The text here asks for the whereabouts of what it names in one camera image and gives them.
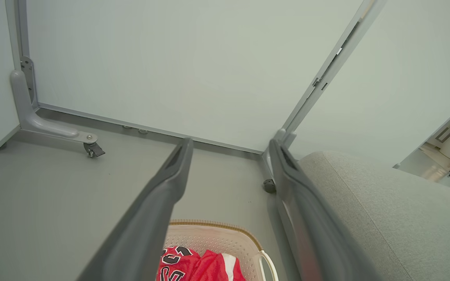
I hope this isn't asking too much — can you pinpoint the red basketball jersey black lettering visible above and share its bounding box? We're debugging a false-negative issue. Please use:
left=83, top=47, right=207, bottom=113
left=156, top=246, right=201, bottom=281

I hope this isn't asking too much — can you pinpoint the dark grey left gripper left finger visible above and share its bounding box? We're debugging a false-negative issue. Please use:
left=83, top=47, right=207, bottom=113
left=77, top=137, right=194, bottom=281

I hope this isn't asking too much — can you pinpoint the cream plastic laundry basket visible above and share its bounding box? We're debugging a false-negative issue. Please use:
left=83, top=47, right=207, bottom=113
left=162, top=219, right=279, bottom=281

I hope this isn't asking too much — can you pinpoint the grey caster wheel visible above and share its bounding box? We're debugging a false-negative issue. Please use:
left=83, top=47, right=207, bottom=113
left=83, top=142, right=105, bottom=158

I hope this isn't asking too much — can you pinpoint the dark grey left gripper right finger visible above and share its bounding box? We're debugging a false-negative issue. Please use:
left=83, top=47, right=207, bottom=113
left=269, top=139, right=384, bottom=281

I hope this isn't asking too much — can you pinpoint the red shorts elastic waistband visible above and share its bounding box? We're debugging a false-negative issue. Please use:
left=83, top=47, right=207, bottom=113
left=188, top=250, right=246, bottom=281

